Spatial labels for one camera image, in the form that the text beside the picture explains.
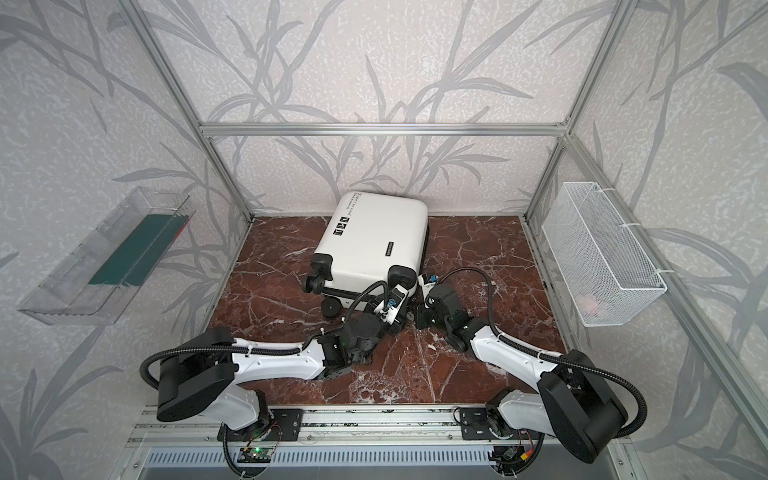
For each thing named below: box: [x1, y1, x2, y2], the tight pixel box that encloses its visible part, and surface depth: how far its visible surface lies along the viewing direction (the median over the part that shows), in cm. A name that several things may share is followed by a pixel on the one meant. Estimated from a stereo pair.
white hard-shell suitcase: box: [302, 191, 430, 318], surface depth 86 cm
